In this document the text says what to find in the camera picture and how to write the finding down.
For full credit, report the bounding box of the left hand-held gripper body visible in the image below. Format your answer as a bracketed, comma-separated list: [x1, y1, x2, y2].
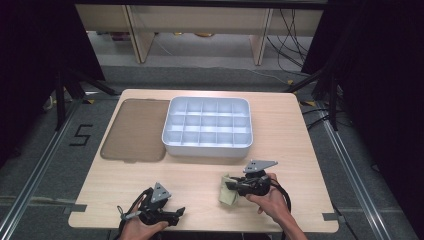
[138, 181, 179, 226]

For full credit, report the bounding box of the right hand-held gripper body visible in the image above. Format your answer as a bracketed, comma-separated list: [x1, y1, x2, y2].
[234, 159, 279, 197]

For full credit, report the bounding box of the light green sock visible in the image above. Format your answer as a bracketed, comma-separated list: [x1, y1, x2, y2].
[218, 173, 240, 206]

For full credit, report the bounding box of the person's right hand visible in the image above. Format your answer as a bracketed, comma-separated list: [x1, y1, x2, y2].
[245, 172, 292, 225]

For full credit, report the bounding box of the person's left hand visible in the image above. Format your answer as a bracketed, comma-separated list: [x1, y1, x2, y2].
[119, 213, 170, 240]

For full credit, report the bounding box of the white divided storage box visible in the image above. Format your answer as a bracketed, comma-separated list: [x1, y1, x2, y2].
[161, 96, 254, 158]

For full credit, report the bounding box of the translucent brown lid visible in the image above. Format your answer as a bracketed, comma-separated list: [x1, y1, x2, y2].
[99, 98, 171, 164]

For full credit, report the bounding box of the black metal stand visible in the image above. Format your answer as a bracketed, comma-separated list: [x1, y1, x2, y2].
[54, 64, 122, 132]
[283, 64, 342, 132]

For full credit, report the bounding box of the dark curtain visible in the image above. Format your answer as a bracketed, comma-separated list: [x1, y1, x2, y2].
[0, 0, 107, 168]
[301, 0, 424, 232]

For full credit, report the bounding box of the light wooden desk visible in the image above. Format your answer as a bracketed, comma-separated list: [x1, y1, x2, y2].
[75, 3, 322, 66]

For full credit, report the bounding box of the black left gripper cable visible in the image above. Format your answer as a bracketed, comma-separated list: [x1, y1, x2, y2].
[115, 187, 155, 240]

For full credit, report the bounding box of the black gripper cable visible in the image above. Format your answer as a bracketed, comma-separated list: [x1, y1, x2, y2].
[115, 187, 155, 240]
[269, 179, 294, 240]

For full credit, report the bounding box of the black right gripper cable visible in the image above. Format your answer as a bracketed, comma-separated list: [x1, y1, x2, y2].
[269, 179, 294, 240]

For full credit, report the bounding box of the metal floor rail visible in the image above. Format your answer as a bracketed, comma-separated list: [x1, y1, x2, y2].
[315, 101, 396, 240]
[0, 99, 85, 236]

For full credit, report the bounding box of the bundle of black floor cables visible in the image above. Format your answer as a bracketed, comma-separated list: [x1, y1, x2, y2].
[265, 9, 316, 75]

